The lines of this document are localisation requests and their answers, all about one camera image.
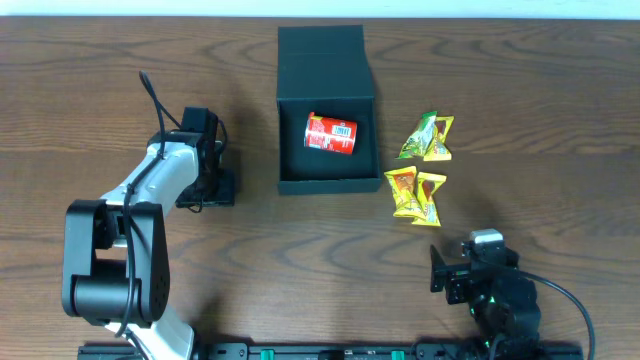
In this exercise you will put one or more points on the yellow candy packet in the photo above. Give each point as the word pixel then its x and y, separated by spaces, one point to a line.
pixel 437 149
pixel 427 186
pixel 402 183

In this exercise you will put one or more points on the yellow candy packet upper right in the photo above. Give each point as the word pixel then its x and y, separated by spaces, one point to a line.
pixel 437 149

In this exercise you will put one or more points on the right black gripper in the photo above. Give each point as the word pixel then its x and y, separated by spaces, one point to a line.
pixel 451 276

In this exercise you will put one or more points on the green snack packet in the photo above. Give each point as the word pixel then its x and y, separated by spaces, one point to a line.
pixel 419 140

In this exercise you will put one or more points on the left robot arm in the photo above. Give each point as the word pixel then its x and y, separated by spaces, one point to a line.
pixel 116 271

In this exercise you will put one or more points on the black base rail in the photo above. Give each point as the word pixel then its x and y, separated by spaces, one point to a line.
pixel 419 351

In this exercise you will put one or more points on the yellow candy packet lower right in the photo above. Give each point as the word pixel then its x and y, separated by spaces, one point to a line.
pixel 427 186

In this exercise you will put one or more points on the yellow candy packet lower left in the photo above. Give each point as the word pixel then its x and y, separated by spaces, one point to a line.
pixel 402 183

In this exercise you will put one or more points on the red Pringles can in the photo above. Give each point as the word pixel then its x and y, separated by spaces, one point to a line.
pixel 330 134

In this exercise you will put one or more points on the black open gift box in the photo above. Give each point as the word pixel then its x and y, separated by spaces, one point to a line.
pixel 324 70

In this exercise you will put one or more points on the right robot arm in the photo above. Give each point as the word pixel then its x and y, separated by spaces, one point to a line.
pixel 501 301

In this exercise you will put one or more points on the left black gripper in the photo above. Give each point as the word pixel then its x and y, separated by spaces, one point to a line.
pixel 209 195

